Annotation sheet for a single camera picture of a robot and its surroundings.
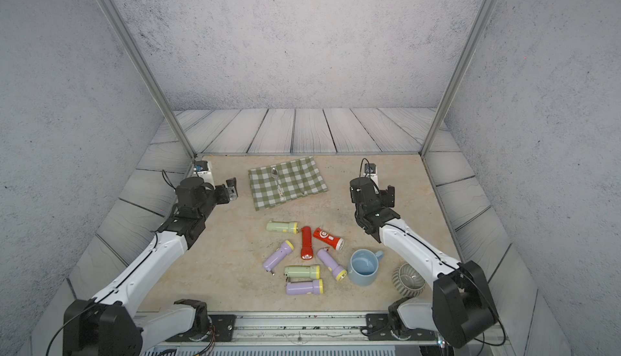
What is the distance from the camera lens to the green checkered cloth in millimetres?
1064

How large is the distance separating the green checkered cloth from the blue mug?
33 cm

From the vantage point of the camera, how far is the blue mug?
0.79 meters
